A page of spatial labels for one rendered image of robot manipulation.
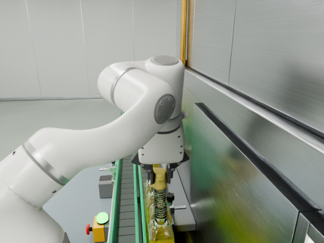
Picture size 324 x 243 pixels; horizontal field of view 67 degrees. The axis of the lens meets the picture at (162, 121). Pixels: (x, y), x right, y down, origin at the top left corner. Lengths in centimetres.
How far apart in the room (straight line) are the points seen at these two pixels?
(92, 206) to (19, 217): 89
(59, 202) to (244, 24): 112
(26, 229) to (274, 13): 44
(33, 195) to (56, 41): 624
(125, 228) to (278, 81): 71
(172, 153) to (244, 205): 18
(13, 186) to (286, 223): 34
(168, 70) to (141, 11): 595
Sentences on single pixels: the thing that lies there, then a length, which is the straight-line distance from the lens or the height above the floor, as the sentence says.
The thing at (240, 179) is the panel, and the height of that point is 127.
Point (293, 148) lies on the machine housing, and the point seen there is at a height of 138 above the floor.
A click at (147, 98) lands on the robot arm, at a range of 33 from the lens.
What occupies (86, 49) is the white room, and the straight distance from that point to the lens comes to 641.
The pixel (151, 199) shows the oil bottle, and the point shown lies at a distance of 69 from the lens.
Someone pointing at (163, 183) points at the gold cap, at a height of 117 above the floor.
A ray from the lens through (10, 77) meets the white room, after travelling 701.
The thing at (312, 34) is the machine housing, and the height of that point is 150.
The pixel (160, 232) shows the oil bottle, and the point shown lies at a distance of 60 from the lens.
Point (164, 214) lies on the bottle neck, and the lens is 58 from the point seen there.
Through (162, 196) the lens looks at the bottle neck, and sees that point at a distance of 63.
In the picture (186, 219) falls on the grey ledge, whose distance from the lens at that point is 95.
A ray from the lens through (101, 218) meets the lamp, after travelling 102.
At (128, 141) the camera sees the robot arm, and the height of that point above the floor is 137.
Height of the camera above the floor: 150
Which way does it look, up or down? 19 degrees down
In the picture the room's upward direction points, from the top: straight up
